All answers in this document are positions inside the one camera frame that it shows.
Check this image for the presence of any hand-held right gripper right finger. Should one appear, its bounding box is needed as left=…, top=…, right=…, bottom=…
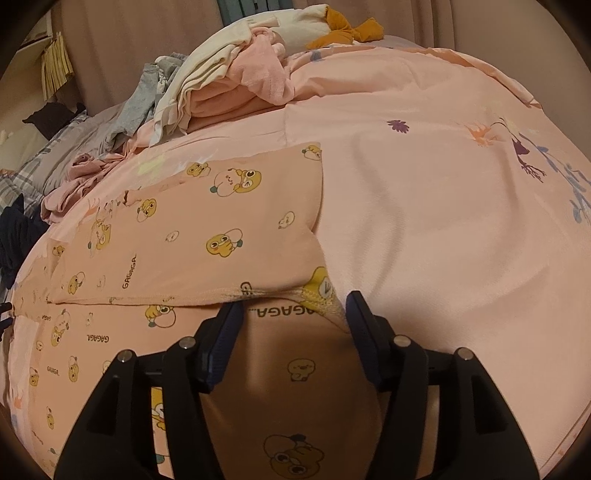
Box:
left=345, top=291, right=541, bottom=480

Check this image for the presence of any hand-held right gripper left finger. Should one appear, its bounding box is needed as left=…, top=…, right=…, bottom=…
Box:
left=53, top=301, right=245, bottom=480

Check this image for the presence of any pink duck-print garment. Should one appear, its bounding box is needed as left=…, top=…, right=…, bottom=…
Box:
left=7, top=143, right=384, bottom=480

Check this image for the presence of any pile of pink cream clothes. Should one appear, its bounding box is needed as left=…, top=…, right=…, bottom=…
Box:
left=154, top=4, right=331, bottom=134

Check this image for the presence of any pink animal-print blanket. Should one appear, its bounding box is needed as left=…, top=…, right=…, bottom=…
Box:
left=9, top=46, right=591, bottom=480

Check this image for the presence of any crumpled pink garment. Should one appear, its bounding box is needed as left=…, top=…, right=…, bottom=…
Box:
left=41, top=152, right=130, bottom=224

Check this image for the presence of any navy garment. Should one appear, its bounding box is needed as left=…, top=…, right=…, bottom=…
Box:
left=0, top=194, right=47, bottom=289

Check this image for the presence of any grey plaid pillow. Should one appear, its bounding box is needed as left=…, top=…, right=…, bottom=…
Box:
left=0, top=111, right=125, bottom=208

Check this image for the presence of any grey garment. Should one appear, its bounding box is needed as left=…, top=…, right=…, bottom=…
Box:
left=108, top=52, right=190, bottom=153

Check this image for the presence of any pink fleece garment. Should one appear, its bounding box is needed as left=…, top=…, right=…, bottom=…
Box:
left=189, top=34, right=296, bottom=132

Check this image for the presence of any black cloth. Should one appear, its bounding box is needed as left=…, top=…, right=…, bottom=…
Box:
left=22, top=102, right=88, bottom=139

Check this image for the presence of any orange cloth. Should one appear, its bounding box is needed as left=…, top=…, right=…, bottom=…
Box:
left=305, top=7, right=385, bottom=51

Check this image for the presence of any yellow striped fabric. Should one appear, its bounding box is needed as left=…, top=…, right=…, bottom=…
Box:
left=41, top=34, right=75, bottom=100

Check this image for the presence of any teal slatted headboard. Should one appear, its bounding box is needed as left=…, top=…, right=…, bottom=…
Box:
left=217, top=0, right=331, bottom=28

